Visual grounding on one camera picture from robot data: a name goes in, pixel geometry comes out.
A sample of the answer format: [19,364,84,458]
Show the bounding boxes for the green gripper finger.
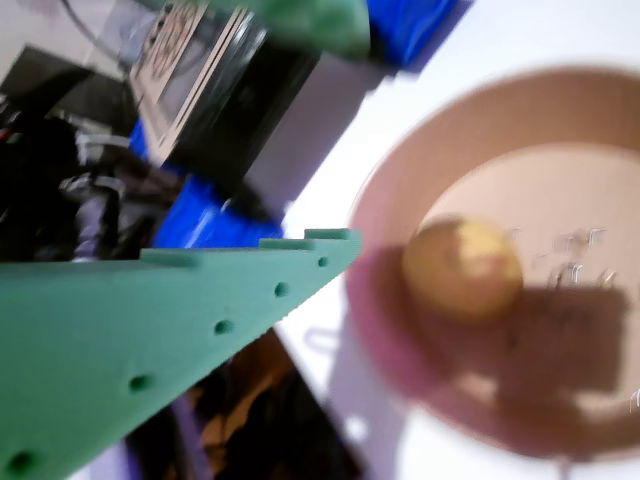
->
[0,228,364,480]
[249,0,374,59]

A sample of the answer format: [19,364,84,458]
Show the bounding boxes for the yellow lemon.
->
[402,217,525,325]

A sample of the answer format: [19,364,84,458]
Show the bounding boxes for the brown paper bowl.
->
[346,64,640,462]

